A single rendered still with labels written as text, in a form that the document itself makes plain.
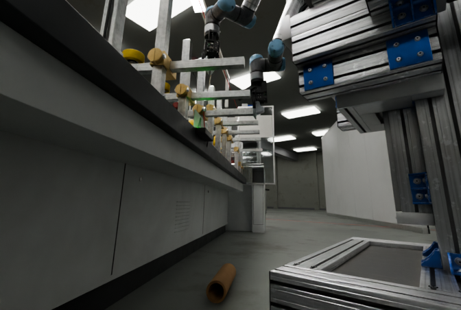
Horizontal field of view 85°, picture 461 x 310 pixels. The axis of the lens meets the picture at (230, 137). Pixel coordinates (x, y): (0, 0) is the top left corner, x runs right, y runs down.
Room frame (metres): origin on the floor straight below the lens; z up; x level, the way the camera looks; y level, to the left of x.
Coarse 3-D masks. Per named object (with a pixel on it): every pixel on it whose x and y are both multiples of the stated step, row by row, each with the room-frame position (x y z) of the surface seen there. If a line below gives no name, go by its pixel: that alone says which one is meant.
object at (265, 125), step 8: (240, 120) 3.52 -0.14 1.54; (248, 120) 3.50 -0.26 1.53; (264, 120) 3.46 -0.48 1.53; (240, 128) 3.52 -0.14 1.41; (248, 128) 3.50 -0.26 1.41; (256, 128) 3.48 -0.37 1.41; (264, 128) 3.46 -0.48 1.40; (240, 136) 3.52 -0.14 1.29; (248, 136) 3.50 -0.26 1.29; (256, 136) 3.48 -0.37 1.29; (264, 136) 3.46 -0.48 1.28
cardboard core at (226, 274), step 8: (224, 264) 1.40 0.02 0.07; (224, 272) 1.24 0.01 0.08; (232, 272) 1.31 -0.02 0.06; (216, 280) 1.12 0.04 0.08; (224, 280) 1.15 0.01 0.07; (232, 280) 1.27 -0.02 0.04; (208, 288) 1.12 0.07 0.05; (216, 288) 1.23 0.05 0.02; (224, 288) 1.11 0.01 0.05; (208, 296) 1.12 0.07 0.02; (216, 296) 1.15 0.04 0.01; (224, 296) 1.11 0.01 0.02
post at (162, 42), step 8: (160, 0) 0.77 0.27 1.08; (168, 0) 0.76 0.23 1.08; (160, 8) 0.77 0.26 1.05; (168, 8) 0.76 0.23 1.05; (160, 16) 0.76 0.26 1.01; (168, 16) 0.77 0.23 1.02; (160, 24) 0.76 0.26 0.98; (168, 24) 0.78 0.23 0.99; (160, 32) 0.76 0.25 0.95; (168, 32) 0.78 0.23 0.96; (160, 40) 0.76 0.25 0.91; (168, 40) 0.79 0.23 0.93; (160, 48) 0.76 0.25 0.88; (168, 48) 0.79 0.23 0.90; (152, 72) 0.77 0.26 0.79; (160, 72) 0.76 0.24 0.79; (152, 80) 0.77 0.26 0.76; (160, 80) 0.76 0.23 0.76; (160, 88) 0.76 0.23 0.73
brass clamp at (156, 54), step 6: (156, 48) 0.74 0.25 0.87; (150, 54) 0.74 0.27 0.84; (156, 54) 0.74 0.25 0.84; (162, 54) 0.74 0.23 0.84; (150, 60) 0.74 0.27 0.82; (156, 60) 0.74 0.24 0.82; (162, 60) 0.75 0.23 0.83; (168, 60) 0.78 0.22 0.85; (168, 66) 0.79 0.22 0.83; (168, 72) 0.81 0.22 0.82; (168, 78) 0.85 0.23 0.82; (174, 78) 0.85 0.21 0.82
